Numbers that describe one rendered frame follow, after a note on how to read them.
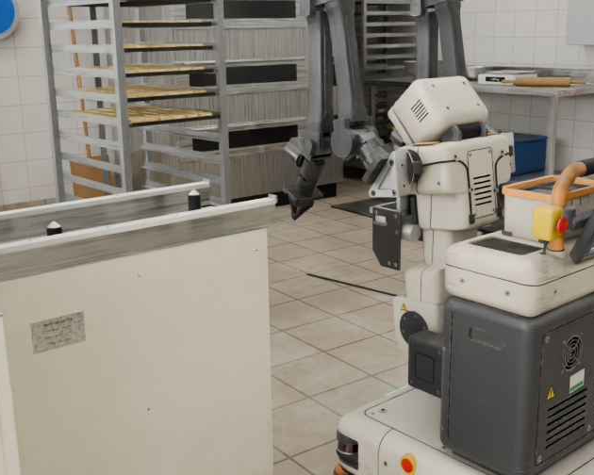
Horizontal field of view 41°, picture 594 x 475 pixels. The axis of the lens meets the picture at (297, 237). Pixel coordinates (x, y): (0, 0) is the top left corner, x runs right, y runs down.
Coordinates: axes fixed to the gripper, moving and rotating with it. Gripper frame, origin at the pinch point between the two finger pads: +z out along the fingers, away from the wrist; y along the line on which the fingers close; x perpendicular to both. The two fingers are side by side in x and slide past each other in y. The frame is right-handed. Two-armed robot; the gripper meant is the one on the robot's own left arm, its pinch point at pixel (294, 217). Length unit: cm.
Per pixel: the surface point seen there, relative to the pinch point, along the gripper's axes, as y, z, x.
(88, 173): -114, 208, -306
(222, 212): 42, -21, 17
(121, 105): 2, 20, -97
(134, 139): -142, 177, -298
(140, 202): 46.6, -6.9, -8.7
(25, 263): 88, -18, 17
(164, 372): 60, 8, 32
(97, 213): 58, -6, -9
